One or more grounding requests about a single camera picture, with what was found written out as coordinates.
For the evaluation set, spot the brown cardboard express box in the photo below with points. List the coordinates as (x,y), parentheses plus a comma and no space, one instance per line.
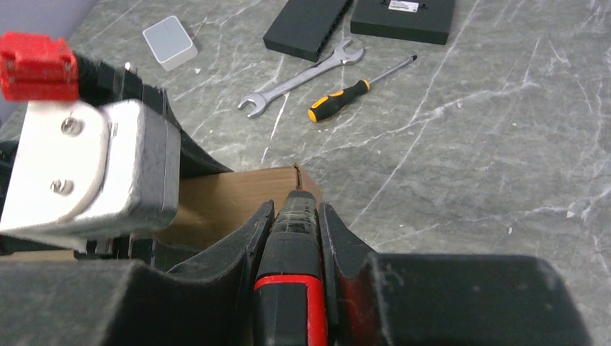
(224,205)

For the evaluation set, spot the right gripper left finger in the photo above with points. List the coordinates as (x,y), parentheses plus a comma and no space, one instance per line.
(204,300)

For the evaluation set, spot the black box with label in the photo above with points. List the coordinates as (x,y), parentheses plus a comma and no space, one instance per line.
(423,21)

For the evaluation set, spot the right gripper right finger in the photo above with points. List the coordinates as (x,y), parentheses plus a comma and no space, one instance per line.
(376,298)

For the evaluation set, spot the yellow black screwdriver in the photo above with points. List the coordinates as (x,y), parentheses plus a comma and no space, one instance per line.
(330,104)

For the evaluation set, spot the silver open-end wrench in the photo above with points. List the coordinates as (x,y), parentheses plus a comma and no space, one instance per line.
(340,56)

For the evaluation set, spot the black foam block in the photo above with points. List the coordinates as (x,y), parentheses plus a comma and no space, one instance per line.
(303,27)

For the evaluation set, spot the red black utility knife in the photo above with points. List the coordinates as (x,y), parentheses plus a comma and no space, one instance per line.
(289,293)

